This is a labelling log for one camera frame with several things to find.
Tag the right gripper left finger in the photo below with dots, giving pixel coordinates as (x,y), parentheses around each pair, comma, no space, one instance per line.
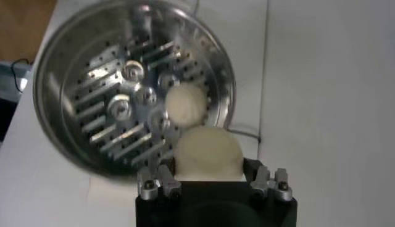
(168,183)

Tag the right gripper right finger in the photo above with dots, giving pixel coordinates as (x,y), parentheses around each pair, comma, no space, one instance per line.
(262,180)

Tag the white steamed baozi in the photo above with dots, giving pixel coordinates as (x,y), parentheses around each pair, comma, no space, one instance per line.
(208,154)
(185,105)

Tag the stainless steel steamer basket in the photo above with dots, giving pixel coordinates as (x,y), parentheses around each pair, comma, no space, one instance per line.
(92,77)

